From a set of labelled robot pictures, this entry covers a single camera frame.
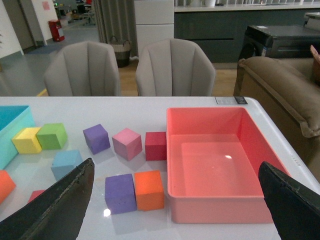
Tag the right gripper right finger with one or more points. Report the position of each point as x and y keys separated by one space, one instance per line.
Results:
x=294 y=208

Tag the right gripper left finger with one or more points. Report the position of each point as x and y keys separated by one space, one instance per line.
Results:
x=58 y=212

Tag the light blue foam cube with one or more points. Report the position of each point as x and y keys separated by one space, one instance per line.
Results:
x=64 y=162

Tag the red foam cube centre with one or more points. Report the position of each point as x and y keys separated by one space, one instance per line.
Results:
x=35 y=194

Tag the orange foam cube left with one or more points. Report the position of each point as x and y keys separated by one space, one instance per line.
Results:
x=7 y=185

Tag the orange foam cube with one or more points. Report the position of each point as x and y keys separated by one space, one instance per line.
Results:
x=149 y=190
x=7 y=185

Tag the purple foam cube near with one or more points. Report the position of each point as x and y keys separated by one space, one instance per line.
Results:
x=119 y=194

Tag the purple foam cube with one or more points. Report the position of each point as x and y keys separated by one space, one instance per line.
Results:
x=119 y=194
x=97 y=138

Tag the green foam cube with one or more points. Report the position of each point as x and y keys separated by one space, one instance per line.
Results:
x=52 y=136

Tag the yellow foam cube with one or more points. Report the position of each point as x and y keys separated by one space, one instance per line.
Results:
x=26 y=141

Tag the purple foam cube far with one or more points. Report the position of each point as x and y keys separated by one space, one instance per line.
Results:
x=97 y=138

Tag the orange foam cube right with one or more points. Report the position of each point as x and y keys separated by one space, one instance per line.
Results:
x=149 y=190

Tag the pink plastic bin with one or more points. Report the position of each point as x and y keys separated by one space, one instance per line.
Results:
x=213 y=160

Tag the pink foam cube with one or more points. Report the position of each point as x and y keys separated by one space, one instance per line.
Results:
x=127 y=143

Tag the turquoise plastic bin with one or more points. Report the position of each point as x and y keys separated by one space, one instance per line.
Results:
x=13 y=118

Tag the brown sofa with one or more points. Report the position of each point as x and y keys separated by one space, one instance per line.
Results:
x=287 y=91

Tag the dark red foam cube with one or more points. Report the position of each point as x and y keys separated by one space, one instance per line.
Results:
x=155 y=146

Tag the table label sticker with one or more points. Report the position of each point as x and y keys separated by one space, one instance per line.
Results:
x=231 y=100

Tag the grey chair left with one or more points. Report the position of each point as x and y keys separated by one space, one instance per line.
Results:
x=83 y=69

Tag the grey chair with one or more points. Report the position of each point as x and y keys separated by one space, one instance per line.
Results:
x=174 y=68
x=83 y=69

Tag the black appliance box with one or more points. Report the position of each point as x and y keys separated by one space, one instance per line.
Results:
x=279 y=41

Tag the woven basket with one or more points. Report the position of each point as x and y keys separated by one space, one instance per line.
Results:
x=122 y=49

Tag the grey chair right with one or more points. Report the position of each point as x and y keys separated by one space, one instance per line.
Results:
x=174 y=68

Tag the red cabinet box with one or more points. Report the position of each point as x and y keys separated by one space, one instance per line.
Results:
x=56 y=30

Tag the dark grey counter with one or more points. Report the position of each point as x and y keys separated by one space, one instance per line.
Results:
x=220 y=33

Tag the grey curtain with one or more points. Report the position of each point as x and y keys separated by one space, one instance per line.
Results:
x=116 y=18

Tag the white pillar cabinet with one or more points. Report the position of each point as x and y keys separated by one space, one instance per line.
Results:
x=154 y=21

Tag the white plant pot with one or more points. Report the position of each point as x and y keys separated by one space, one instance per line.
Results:
x=209 y=3

